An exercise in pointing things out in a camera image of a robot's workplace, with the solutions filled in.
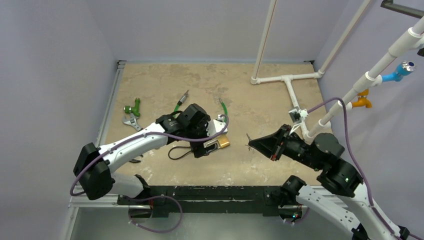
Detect red handled adjustable wrench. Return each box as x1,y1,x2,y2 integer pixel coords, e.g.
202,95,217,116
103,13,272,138
122,113,143,132

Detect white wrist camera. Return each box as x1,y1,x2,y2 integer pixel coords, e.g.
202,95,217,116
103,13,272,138
206,114,228,138
288,106,309,134

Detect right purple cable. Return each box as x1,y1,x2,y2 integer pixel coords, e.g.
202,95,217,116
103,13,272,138
306,97,424,240

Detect purple cable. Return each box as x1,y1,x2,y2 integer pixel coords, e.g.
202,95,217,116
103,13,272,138
306,97,424,240
69,114,230,233

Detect green pipe fitting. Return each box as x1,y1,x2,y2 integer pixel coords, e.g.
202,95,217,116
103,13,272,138
123,97,141,118

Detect black handled pliers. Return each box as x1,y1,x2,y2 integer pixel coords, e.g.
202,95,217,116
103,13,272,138
129,155,144,164

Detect brass padlock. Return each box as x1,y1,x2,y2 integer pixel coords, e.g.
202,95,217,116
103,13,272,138
203,134,230,149

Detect black loop cord with tag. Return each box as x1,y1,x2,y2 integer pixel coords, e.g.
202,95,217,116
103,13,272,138
167,145,196,161

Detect green cable lock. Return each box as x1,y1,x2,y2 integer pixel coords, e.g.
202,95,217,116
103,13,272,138
173,90,228,115

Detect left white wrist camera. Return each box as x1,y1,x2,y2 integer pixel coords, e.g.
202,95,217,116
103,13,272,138
206,114,228,138

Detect blue tap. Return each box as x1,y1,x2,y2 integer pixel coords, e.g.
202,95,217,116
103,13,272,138
382,60,416,83

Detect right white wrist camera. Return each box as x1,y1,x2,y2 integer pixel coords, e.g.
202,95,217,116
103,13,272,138
288,106,309,134

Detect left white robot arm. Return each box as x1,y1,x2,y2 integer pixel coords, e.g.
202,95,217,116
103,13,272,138
69,103,229,205

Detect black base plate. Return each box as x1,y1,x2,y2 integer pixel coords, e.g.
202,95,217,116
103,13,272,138
117,185,307,221

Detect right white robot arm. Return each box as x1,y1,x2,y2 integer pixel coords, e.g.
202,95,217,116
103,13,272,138
248,124,411,240

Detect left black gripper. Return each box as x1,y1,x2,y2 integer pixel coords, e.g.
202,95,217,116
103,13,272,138
184,115,218,158

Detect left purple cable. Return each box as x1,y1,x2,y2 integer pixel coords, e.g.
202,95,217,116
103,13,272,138
69,114,230,233

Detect orange tap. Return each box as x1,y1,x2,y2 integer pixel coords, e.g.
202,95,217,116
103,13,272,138
351,89,373,108

